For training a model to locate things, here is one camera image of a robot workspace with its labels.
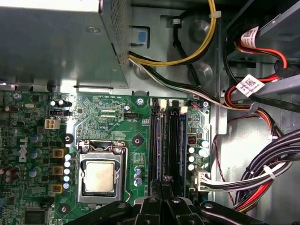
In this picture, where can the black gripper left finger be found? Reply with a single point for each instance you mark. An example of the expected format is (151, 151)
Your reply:
(150, 213)

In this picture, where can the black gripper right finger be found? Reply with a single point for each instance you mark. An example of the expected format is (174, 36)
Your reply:
(180, 213)

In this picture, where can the RAM slot black latches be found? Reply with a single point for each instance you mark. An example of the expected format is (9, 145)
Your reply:
(173, 145)

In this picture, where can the RAM slot white latches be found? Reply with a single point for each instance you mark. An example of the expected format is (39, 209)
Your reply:
(184, 110)

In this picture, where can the CPU socket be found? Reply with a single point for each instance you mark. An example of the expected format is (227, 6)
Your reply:
(100, 194)

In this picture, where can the silver CPU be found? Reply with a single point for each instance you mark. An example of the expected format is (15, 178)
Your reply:
(100, 175)

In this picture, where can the green Dell motherboard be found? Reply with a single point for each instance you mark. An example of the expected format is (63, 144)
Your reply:
(105, 126)

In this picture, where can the black PC case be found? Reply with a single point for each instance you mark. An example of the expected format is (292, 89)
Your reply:
(161, 47)

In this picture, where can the blue power supply release tab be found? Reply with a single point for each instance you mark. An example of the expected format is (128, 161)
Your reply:
(142, 37)

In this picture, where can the grey power supply unit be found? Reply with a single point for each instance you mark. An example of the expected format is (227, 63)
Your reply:
(58, 47)

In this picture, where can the grey metal drive cage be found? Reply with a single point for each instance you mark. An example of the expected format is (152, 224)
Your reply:
(283, 32)

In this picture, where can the metal socket cover frame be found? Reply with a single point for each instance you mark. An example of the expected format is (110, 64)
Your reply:
(100, 198)

